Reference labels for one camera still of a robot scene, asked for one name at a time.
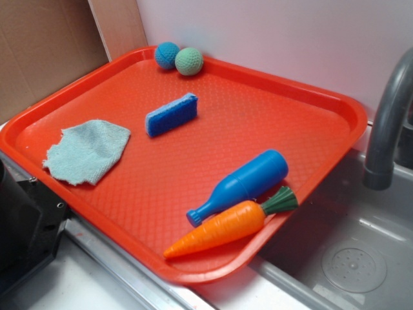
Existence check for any blue plastic bottle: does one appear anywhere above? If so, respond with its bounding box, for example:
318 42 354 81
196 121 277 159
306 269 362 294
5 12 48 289
186 149 288 227

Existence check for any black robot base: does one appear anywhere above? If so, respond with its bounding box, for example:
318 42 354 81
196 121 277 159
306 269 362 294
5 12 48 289
1 163 68 296

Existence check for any orange plastic tray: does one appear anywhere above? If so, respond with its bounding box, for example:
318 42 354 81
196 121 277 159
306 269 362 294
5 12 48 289
1 47 367 285

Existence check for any blue sponge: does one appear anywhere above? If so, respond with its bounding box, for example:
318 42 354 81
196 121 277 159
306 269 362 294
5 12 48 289
145 93 198 138

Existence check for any orange plastic toy carrot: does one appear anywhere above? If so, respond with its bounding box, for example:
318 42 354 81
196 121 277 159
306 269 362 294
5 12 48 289
163 187 299 259

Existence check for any green dimpled ball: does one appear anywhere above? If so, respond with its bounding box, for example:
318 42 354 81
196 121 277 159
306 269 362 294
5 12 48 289
175 47 203 76

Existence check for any blue dimpled ball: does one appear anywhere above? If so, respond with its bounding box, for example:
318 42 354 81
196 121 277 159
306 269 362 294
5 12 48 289
154 42 180 70

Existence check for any light blue cloth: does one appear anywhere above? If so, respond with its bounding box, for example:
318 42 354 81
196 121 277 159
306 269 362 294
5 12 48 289
43 119 131 186

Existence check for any grey plastic sink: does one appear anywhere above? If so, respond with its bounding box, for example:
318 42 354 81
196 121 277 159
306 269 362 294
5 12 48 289
194 138 412 309

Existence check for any grey faucet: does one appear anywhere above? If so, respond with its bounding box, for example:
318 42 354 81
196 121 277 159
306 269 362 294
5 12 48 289
363 49 412 191

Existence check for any brown cardboard panel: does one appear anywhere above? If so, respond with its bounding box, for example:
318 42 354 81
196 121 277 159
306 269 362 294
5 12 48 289
1 1 147 123

